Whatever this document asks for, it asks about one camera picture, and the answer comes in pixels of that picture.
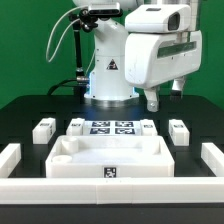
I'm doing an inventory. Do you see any white right barrier wall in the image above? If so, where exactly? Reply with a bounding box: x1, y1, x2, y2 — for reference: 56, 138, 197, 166
201, 143, 224, 177

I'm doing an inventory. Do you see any black camera stand pole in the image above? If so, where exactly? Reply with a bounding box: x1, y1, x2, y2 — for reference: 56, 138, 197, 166
69, 13, 89, 103

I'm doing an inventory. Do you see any white left barrier wall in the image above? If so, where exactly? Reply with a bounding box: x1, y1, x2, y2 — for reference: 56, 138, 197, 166
0, 143, 21, 178

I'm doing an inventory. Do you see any white barrier wall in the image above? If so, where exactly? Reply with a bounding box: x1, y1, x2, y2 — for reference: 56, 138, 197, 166
0, 143, 21, 178
201, 143, 224, 177
0, 177, 224, 205

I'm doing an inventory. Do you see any white front barrier wall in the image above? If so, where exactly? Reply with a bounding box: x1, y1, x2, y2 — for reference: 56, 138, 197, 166
0, 177, 224, 205

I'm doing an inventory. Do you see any fiducial marker sheet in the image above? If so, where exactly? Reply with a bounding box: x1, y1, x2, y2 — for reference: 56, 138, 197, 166
83, 120, 141, 136

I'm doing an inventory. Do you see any black cable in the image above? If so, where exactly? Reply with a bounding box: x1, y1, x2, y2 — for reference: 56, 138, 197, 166
46, 78, 81, 97

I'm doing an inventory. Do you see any white cable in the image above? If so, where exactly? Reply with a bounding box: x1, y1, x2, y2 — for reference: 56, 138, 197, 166
45, 5, 88, 64

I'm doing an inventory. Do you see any white desk top tray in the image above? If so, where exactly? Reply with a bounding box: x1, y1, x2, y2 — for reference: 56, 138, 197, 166
45, 136, 175, 178

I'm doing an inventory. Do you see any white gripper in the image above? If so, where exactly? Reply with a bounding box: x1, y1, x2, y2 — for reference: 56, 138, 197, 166
125, 31, 202, 112

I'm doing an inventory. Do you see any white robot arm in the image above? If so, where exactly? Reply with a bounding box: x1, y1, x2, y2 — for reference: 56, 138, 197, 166
72, 0, 202, 112

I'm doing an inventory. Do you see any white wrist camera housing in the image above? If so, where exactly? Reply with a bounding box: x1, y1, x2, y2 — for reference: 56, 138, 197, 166
125, 4, 191, 33

